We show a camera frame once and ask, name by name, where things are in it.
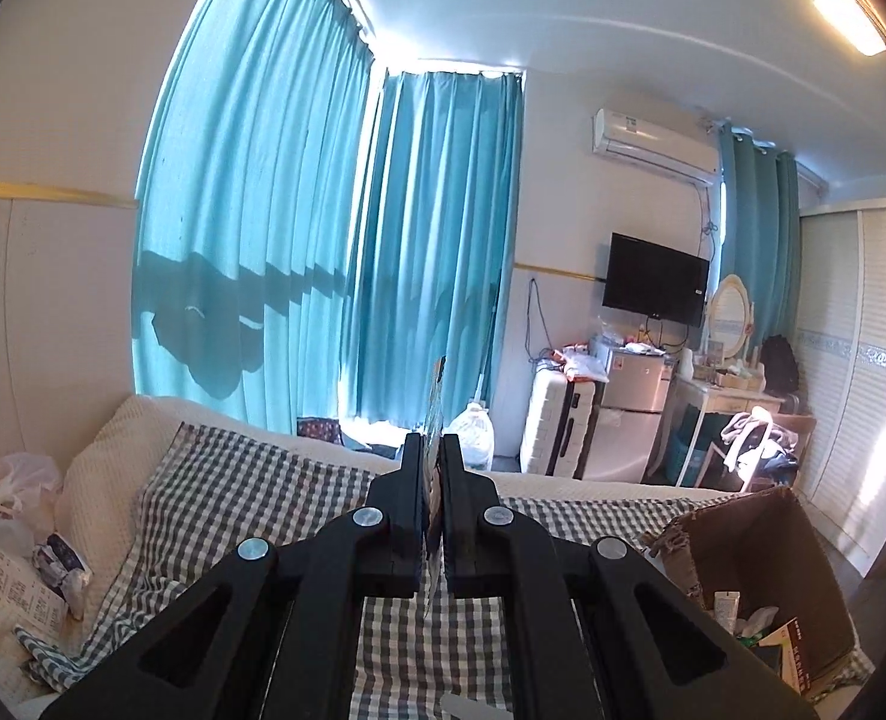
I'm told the snack sachet packet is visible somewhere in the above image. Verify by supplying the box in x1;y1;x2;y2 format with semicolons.
420;356;446;617

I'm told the checkered bed blanket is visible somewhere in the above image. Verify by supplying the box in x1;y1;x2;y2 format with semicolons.
14;422;876;720

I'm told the brown cardboard box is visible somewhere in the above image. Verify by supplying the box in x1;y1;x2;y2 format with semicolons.
643;488;856;699

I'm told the silver mini fridge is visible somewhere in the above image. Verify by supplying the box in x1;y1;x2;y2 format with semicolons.
582;349;672;483

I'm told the white suitcase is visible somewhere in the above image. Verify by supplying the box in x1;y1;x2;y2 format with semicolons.
519;367;597;478

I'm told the cream pillow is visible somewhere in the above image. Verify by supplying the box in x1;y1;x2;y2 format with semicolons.
56;397;391;684

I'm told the white plastic bag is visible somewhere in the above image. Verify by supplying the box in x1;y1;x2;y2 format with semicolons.
446;401;495;472

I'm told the crumpled plastic bag pile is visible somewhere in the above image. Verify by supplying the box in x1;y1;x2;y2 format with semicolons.
0;452;93;642

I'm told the white dressing table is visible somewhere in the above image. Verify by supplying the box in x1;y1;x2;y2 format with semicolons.
651;369;786;490

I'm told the black backpack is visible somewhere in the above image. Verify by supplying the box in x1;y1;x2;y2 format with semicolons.
760;335;799;397

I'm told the white wardrobe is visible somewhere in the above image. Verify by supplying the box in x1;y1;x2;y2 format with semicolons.
792;206;886;575

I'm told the oval vanity mirror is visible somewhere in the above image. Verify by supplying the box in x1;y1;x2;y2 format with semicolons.
705;275;753;367

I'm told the teal window curtain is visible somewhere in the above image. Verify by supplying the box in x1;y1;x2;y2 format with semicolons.
132;0;524;433

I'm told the teal side curtain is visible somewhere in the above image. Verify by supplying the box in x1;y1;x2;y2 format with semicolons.
719;124;801;349

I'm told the white air conditioner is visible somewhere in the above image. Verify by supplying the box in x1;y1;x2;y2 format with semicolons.
593;109;719;185

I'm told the ceiling light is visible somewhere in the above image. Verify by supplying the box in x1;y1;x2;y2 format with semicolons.
812;0;886;57

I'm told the black wall television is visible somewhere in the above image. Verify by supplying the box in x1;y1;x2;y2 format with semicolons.
602;232;710;327

